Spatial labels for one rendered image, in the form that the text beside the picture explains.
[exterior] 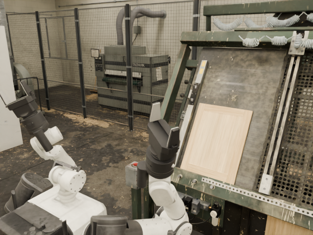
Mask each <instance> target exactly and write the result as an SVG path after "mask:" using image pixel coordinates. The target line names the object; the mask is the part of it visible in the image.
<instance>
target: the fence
mask: <svg viewBox="0 0 313 235"><path fill-rule="evenodd" d="M203 61H205V62H206V63H205V66H204V67H203V66H202V62H203ZM202 62H201V65H200V68H199V72H200V69H204V70H203V73H202V74H199V72H198V75H197V78H196V81H195V82H196V83H200V86H199V89H198V92H197V96H196V99H195V102H194V105H188V108H187V111H186V114H185V117H184V121H183V124H182V127H181V131H180V138H179V140H180V148H179V150H178V152H177V156H176V162H175V167H177V166H178V163H179V160H180V156H181V153H182V150H183V146H184V143H185V139H186V136H187V133H188V129H189V126H190V123H191V119H192V116H193V113H194V109H195V107H196V103H197V99H198V96H199V93H200V90H201V87H202V83H203V80H204V76H205V73H206V70H207V66H208V63H209V62H208V61H207V60H202Z"/></svg>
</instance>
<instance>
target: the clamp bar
mask: <svg viewBox="0 0 313 235"><path fill-rule="evenodd" d="M297 33H299V34H298V35H297ZM300 33H305V36H304V38H302V36H301V34H300ZM308 34H309V31H294V32H293V36H294V37H293V38H292V40H291V45H290V48H289V52H288V54H289V55H292V57H291V61H290V65H289V69H288V73H287V77H286V82H285V86H284V90H283V94H282V98H281V102H280V106H279V111H278V115H277V119H276V123H275V127H274V131H273V135H272V140H271V144H270V148H269V152H268V156H267V160H266V164H265V169H264V173H263V176H262V180H261V184H260V188H259V192H260V193H263V194H267V195H270V192H271V188H272V183H273V179H274V175H275V170H276V166H277V162H278V158H279V153H280V149H281V145H282V140H283V136H284V132H285V128H286V123H287V119H288V115H289V110H290V107H291V102H292V98H293V93H294V89H295V85H296V81H297V77H298V72H299V67H300V63H301V59H302V55H304V52H305V47H304V48H303V47H301V40H305V39H307V38H308Z"/></svg>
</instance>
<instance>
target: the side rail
mask: <svg viewBox="0 0 313 235"><path fill-rule="evenodd" d="M190 53H191V49H190V47H189V46H188V45H187V44H182V45H181V48H180V50H179V53H178V56H177V60H176V63H175V66H174V69H173V72H172V75H171V78H170V82H169V85H168V88H167V90H166V93H165V97H164V100H163V103H162V106H161V109H160V112H161V119H163V120H165V121H166V122H167V124H168V122H169V119H170V116H171V113H172V110H173V107H174V103H175V100H176V97H177V94H178V91H179V88H180V84H181V81H182V78H183V75H184V72H185V69H186V67H185V66H186V63H187V60H188V59H189V56H190Z"/></svg>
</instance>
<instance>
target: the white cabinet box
mask: <svg viewBox="0 0 313 235"><path fill-rule="evenodd" d="M0 90H3V92H4V93H5V94H6V96H7V97H8V98H9V99H10V101H11V102H13V101H15V100H16V97H15V91H14V83H13V77H12V71H11V65H10V59H9V53H8V47H7V39H6V33H5V27H4V26H0ZM21 144H23V141H22V134H21V129H20V121H19V118H17V117H16V115H15V114H14V112H13V111H10V110H9V109H8V108H6V107H5V104H4V102H3V101H2V99H1V97H0V152H1V151H4V150H7V149H10V148H13V147H16V146H19V145H21Z"/></svg>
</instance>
